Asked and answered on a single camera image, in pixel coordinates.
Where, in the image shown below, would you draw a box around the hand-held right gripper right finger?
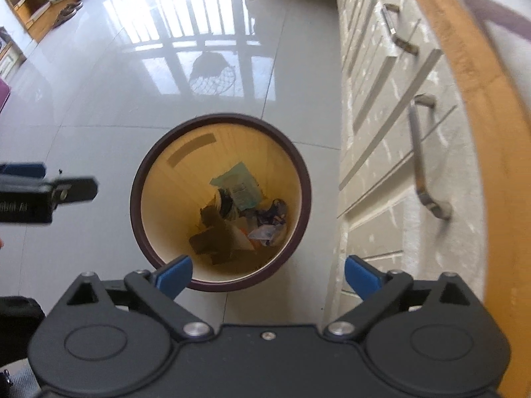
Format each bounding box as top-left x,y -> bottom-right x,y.
323,255 -> 471,338

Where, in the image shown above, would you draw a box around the dark cloth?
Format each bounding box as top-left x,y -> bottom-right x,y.
0,296 -> 45,398

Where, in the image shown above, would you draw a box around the green foil packet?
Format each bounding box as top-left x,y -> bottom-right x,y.
209,163 -> 266,211

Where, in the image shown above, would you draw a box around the brown paper scraps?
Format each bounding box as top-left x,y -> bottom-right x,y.
190,207 -> 235,265

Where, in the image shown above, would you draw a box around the white framed picture board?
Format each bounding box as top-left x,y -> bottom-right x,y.
0,27 -> 23,77

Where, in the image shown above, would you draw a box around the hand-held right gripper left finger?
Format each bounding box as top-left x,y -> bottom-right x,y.
65,255 -> 213,339

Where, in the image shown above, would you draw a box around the wooden low shelf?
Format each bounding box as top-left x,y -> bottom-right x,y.
4,0 -> 59,42

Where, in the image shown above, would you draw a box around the pair of slippers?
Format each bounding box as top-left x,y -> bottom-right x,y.
53,8 -> 75,30

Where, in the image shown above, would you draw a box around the white kitchen cabinets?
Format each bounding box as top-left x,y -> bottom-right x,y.
328,0 -> 531,398

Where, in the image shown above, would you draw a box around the wood-look bin with brown rim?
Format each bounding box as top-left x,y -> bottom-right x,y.
130,112 -> 312,293

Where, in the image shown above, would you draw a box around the crumpled plastic wrapper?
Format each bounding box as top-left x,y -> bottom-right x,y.
248,199 -> 288,247

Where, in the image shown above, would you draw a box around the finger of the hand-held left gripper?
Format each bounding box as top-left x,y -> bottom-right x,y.
0,176 -> 99,225
0,163 -> 45,177

